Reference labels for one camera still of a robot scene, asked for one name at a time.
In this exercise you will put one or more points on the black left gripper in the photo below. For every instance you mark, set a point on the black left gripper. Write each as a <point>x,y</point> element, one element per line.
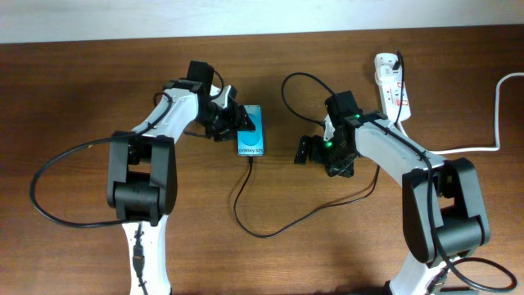
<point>238,120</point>

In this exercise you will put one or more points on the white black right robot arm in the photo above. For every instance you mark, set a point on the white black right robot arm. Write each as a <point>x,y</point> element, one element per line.
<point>444,215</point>

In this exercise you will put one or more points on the white power strip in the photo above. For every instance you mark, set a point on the white power strip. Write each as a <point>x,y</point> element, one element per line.
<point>395,102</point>

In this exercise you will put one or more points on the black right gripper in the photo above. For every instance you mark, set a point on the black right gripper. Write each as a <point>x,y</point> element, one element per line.
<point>345,165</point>

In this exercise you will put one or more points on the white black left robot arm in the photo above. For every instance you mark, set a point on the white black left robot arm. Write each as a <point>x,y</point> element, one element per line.
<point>142,181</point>

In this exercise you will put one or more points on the white charger plug adapter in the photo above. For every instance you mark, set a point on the white charger plug adapter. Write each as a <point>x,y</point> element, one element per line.
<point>388,73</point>

